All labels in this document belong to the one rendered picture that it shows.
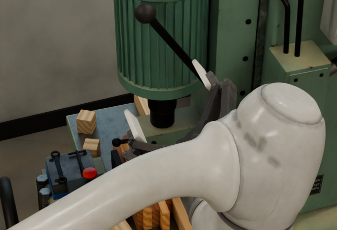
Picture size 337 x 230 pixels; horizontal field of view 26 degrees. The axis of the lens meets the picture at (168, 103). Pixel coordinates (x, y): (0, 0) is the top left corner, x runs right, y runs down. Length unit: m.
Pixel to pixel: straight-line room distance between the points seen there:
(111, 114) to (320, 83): 0.64
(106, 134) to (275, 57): 0.57
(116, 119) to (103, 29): 1.18
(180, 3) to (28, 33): 1.65
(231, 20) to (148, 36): 0.16
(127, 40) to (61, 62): 1.66
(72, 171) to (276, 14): 0.54
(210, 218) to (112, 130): 0.90
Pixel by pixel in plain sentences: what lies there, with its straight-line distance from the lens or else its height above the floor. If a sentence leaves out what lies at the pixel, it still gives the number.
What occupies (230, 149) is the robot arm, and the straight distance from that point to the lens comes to 0.78.
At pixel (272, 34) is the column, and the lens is 1.35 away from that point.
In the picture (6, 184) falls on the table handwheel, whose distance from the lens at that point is 1.60.
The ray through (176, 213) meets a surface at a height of 0.93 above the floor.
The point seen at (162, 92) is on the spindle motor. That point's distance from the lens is 1.36.
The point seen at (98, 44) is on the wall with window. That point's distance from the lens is 2.98.
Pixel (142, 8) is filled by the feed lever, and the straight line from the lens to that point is 1.17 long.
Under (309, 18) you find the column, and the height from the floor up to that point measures 1.35.
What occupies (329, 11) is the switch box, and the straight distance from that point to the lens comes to 1.34.
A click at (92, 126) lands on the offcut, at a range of 1.75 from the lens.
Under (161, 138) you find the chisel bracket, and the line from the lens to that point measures 1.51.
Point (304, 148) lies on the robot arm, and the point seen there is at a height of 1.55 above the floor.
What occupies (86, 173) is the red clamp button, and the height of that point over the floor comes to 1.02.
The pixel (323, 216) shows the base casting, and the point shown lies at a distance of 1.74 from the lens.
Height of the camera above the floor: 2.07
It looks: 40 degrees down
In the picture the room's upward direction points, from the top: straight up
